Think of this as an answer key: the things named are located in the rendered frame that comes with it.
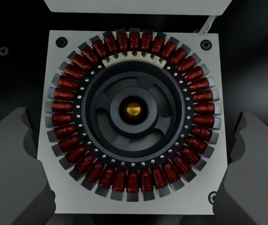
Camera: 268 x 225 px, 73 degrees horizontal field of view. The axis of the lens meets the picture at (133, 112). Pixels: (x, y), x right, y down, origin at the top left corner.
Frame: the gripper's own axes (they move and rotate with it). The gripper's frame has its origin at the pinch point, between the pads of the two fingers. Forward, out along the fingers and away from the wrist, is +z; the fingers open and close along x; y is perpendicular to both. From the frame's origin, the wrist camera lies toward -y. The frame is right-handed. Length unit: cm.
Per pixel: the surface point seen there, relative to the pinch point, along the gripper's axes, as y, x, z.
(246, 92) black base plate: 0.9, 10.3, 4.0
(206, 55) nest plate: -2.1, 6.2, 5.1
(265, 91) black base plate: 0.8, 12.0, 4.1
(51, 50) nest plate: -2.2, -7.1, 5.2
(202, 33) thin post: -3.7, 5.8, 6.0
